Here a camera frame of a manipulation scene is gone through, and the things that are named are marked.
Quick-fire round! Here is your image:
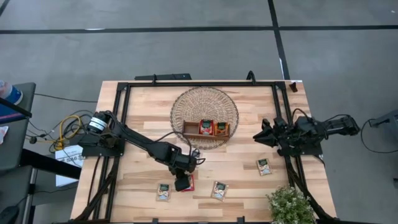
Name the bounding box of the wooden tea box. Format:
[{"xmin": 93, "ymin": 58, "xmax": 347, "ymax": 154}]
[{"xmin": 182, "ymin": 119, "xmax": 231, "ymax": 141}]

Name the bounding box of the dark blue box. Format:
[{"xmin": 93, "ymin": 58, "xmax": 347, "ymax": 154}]
[{"xmin": 0, "ymin": 98, "xmax": 33, "ymax": 125}]

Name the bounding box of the round woven placemat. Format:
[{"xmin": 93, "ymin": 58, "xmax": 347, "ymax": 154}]
[{"xmin": 170, "ymin": 86, "xmax": 240, "ymax": 151}]

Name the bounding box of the black support beam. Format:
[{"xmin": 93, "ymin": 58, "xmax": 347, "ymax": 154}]
[{"xmin": 19, "ymin": 148, "xmax": 82, "ymax": 180}]

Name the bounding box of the black computer mouse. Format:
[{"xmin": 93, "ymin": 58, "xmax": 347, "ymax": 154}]
[{"xmin": 0, "ymin": 205, "xmax": 20, "ymax": 224}]

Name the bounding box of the black aluminium table frame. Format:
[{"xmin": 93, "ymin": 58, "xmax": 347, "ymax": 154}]
[{"xmin": 73, "ymin": 79, "xmax": 340, "ymax": 224}]

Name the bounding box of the grey side table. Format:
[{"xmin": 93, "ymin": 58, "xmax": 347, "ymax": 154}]
[{"xmin": 0, "ymin": 82, "xmax": 37, "ymax": 224}]

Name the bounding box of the thin black floor cable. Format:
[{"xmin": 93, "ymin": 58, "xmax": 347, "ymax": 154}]
[{"xmin": 33, "ymin": 92, "xmax": 99, "ymax": 104}]

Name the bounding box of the white red printed paper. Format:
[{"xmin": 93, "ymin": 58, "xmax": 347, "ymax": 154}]
[{"xmin": 0, "ymin": 125, "xmax": 9, "ymax": 146}]

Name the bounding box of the green artificial plant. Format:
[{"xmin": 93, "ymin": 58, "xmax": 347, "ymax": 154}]
[{"xmin": 267, "ymin": 185, "xmax": 317, "ymax": 224}]

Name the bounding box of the black bar-shaped device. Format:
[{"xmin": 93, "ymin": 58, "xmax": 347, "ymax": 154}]
[{"xmin": 134, "ymin": 73, "xmax": 193, "ymax": 82}]

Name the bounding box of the blue cup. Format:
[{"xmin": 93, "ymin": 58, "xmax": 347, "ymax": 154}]
[{"xmin": 0, "ymin": 79, "xmax": 24, "ymax": 106}]

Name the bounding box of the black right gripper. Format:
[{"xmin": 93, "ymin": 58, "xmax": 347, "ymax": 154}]
[{"xmin": 253, "ymin": 117, "xmax": 301, "ymax": 153}]

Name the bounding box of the grey metal stand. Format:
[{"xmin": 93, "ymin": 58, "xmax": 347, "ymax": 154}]
[{"xmin": 369, "ymin": 108, "xmax": 398, "ymax": 129}]

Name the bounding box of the white paper sheet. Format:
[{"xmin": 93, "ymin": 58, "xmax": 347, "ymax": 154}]
[{"xmin": 55, "ymin": 144, "xmax": 85, "ymax": 188}]

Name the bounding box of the yellow cable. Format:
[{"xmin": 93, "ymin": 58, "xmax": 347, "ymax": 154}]
[{"xmin": 26, "ymin": 114, "xmax": 83, "ymax": 152}]

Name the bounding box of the orange tea packet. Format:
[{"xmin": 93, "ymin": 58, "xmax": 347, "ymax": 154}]
[{"xmin": 214, "ymin": 121, "xmax": 231, "ymax": 137}]

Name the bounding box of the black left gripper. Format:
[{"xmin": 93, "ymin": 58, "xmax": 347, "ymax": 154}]
[{"xmin": 160, "ymin": 146, "xmax": 198, "ymax": 192}]

